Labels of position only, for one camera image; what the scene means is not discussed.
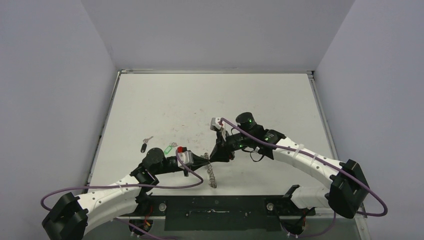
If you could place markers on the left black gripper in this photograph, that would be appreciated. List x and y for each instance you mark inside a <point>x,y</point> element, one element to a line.
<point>198,162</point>

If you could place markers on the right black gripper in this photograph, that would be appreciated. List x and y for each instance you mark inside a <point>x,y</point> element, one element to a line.
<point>223,145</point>

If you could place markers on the metal disc with keyrings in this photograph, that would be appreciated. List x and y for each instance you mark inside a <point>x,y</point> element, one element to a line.
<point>210,172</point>

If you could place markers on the key with green tag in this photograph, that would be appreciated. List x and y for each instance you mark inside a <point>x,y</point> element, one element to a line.
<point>170,147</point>

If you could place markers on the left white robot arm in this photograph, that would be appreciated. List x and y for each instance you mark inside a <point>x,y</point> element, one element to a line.
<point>73,216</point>

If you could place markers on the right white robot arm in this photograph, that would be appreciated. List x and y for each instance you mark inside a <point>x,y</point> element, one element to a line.
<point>344,184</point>

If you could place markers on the key with black head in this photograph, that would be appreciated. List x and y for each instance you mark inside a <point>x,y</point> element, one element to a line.
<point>145,144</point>

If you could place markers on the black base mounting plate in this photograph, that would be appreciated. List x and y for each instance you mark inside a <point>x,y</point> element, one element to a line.
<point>223,213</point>

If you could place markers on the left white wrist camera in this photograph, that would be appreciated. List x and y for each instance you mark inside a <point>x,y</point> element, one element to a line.
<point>184,157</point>

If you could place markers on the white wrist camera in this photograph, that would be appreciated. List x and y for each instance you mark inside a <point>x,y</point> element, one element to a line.
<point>184,157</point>
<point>218,126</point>

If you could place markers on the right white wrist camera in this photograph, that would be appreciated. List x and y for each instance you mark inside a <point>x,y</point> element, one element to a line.
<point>218,126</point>

